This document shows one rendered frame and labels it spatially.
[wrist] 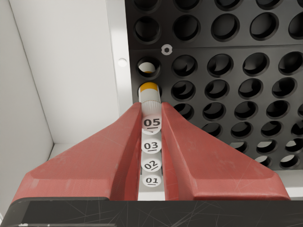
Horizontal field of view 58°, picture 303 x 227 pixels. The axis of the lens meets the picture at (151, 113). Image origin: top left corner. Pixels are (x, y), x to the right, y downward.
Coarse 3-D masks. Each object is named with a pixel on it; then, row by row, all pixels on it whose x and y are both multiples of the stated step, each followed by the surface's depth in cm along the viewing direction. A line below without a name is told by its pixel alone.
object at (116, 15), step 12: (108, 0) 17; (120, 0) 17; (108, 12) 17; (120, 12) 17; (108, 24) 18; (120, 24) 18; (120, 36) 18; (120, 48) 19; (120, 60) 19; (120, 72) 20; (120, 84) 20; (120, 96) 21; (120, 108) 21
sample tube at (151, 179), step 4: (160, 168) 17; (144, 172) 17; (148, 172) 17; (152, 172) 17; (156, 172) 17; (160, 172) 17; (144, 176) 17; (148, 176) 17; (152, 176) 17; (156, 176) 17; (160, 176) 17; (144, 180) 17; (148, 180) 17; (152, 180) 17; (156, 180) 17; (160, 180) 17; (144, 184) 17; (148, 184) 17; (152, 184) 17; (156, 184) 17
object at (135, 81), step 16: (128, 0) 12; (160, 0) 12; (128, 16) 12; (144, 16) 12; (160, 16) 12; (128, 32) 13; (160, 32) 13; (144, 48) 13; (160, 48) 13; (160, 64) 14; (144, 80) 14; (160, 80) 14; (160, 96) 15
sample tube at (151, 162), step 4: (144, 152) 16; (156, 152) 16; (160, 152) 17; (144, 156) 16; (148, 156) 16; (152, 156) 16; (156, 156) 16; (160, 156) 16; (144, 160) 16; (148, 160) 16; (152, 160) 16; (156, 160) 16; (160, 160) 16; (144, 164) 16; (148, 164) 16; (152, 164) 16; (156, 164) 16; (160, 164) 16; (144, 168) 16; (148, 168) 16; (152, 168) 16; (156, 168) 16
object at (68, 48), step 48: (48, 0) 18; (96, 0) 18; (48, 48) 20; (96, 48) 20; (48, 96) 22; (96, 96) 22; (240, 144) 24; (288, 144) 24; (144, 192) 20; (288, 192) 21
